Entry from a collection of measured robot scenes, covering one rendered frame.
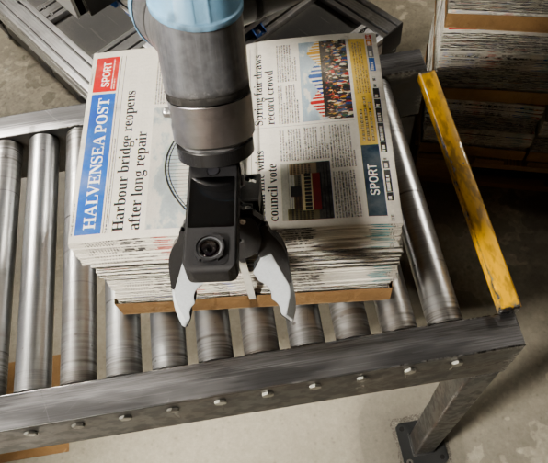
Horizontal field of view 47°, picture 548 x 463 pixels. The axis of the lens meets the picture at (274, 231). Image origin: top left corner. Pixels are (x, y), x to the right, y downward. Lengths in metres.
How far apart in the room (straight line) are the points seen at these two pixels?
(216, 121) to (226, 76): 0.04
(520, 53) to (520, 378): 0.80
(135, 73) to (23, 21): 1.49
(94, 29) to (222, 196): 1.70
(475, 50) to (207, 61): 1.09
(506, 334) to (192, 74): 0.57
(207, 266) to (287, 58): 0.38
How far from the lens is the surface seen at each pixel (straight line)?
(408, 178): 0.99
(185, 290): 0.64
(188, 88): 0.53
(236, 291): 0.84
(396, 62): 1.14
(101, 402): 0.89
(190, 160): 0.56
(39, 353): 0.95
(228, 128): 0.54
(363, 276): 0.82
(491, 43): 1.54
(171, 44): 0.53
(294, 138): 0.74
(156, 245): 0.71
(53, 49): 2.17
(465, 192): 0.97
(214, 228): 0.53
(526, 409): 1.73
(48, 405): 0.92
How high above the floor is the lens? 1.62
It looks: 61 degrees down
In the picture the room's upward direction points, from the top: 9 degrees counter-clockwise
